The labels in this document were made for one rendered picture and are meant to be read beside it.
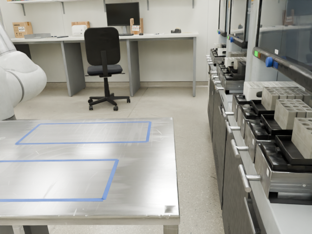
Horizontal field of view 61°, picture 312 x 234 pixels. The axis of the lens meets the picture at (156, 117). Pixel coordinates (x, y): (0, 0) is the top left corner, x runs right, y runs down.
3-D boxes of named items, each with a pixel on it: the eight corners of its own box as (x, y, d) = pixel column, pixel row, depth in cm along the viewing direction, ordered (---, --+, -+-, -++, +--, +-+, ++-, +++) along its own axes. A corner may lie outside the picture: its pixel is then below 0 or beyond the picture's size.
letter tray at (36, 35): (24, 39, 402) (23, 35, 400) (36, 37, 435) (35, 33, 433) (41, 38, 400) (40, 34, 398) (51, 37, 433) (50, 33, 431)
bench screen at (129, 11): (142, 34, 426) (141, 2, 410) (139, 34, 410) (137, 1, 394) (111, 34, 439) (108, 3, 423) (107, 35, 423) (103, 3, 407)
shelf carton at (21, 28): (15, 38, 446) (11, 22, 437) (22, 37, 464) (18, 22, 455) (27, 37, 443) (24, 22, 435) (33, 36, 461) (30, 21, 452)
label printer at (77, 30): (88, 35, 436) (87, 24, 430) (84, 36, 409) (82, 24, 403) (76, 36, 436) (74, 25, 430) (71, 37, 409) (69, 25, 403)
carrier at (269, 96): (276, 114, 83) (279, 95, 80) (269, 114, 83) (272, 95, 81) (267, 103, 93) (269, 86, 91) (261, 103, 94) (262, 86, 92)
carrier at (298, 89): (308, 114, 81) (312, 95, 79) (301, 114, 81) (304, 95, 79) (294, 103, 92) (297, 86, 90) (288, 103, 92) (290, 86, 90)
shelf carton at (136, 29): (130, 34, 418) (129, 18, 409) (133, 34, 438) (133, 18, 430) (141, 34, 415) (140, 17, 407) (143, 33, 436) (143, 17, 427)
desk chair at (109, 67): (87, 114, 343) (75, 28, 307) (88, 100, 401) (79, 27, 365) (133, 109, 354) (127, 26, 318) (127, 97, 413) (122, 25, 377)
